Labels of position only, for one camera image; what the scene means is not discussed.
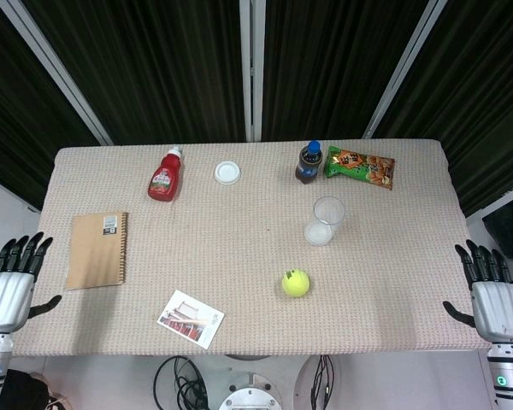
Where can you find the dark soda bottle blue cap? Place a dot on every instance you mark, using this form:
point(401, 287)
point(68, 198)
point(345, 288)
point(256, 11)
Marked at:
point(308, 162)

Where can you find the white round lid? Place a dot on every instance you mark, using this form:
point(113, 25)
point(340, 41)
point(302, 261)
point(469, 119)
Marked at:
point(228, 172)

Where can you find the postcard with red building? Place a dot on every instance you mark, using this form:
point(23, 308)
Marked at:
point(191, 318)

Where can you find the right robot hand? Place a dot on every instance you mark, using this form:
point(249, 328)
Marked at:
point(496, 303)

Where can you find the transparent plastic cup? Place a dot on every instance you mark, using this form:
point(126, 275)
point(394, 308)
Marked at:
point(325, 220)

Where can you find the red ketchup bottle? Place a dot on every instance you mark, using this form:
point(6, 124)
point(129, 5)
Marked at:
point(165, 179)

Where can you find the robot base column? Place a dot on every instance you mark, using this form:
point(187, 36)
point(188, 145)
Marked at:
point(250, 395)

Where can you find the yellow tennis ball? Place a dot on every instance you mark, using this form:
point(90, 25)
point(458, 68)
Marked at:
point(296, 282)

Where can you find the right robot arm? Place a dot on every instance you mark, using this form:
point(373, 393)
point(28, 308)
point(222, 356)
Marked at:
point(509, 373)

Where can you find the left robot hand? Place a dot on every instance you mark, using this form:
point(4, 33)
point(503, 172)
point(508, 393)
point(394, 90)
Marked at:
point(9, 294)

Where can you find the brown spiral notebook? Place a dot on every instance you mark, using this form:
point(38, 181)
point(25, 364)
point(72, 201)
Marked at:
point(96, 250)

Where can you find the dark brown object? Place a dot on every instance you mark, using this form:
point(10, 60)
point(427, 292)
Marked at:
point(23, 390)

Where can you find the beige woven tablecloth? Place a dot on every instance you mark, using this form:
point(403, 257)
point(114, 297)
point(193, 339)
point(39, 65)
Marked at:
point(256, 265)

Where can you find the green orange snack bag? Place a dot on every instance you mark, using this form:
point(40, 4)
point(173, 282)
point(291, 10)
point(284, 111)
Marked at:
point(361, 167)

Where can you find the black bag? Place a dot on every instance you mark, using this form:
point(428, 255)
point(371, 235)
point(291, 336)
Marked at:
point(506, 228)

